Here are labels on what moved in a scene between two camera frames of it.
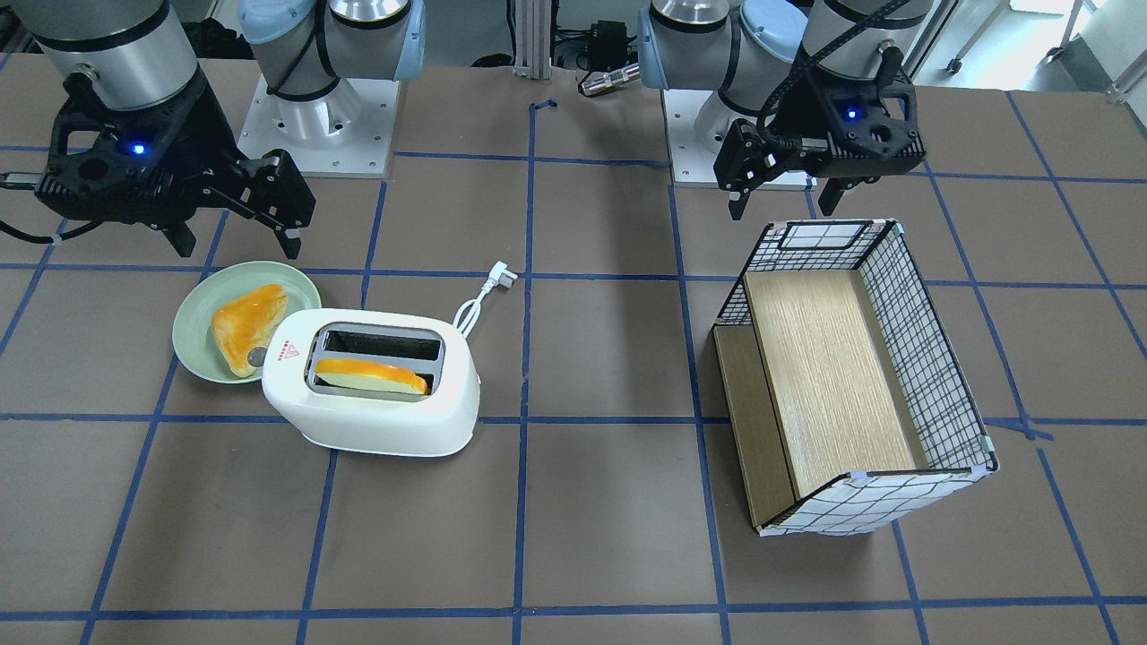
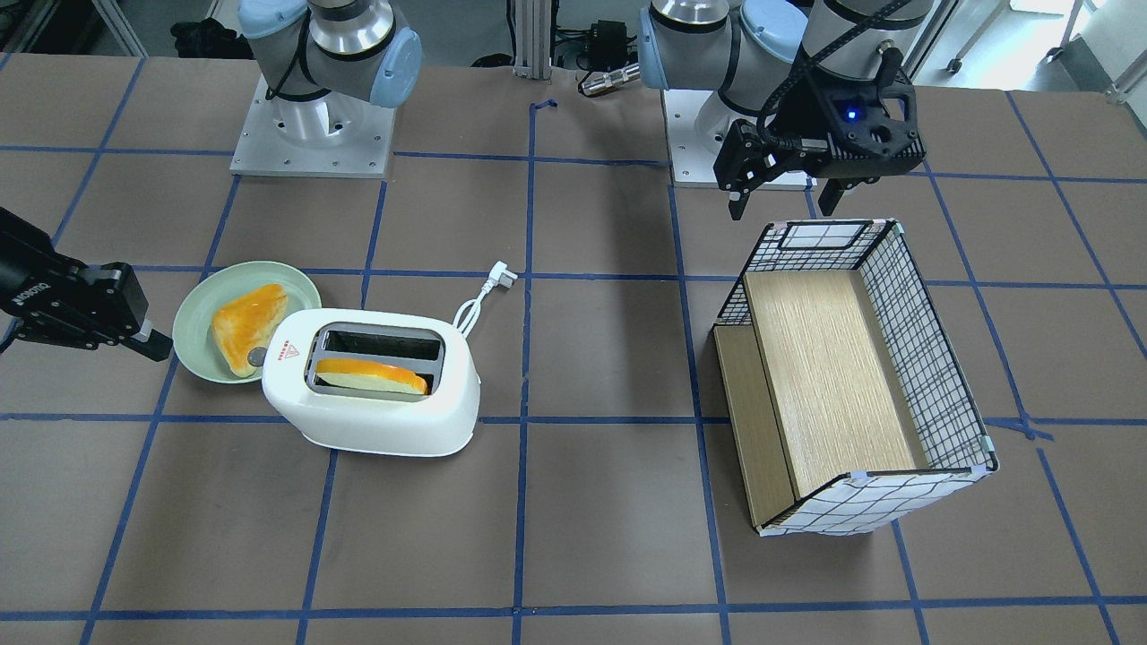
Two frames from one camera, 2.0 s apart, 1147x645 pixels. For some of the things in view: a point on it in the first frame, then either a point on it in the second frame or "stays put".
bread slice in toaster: x=370 y=376 stays put
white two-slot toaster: x=440 y=348 stays put
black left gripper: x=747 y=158 stays put
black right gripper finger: x=181 y=238 to x=158 y=347
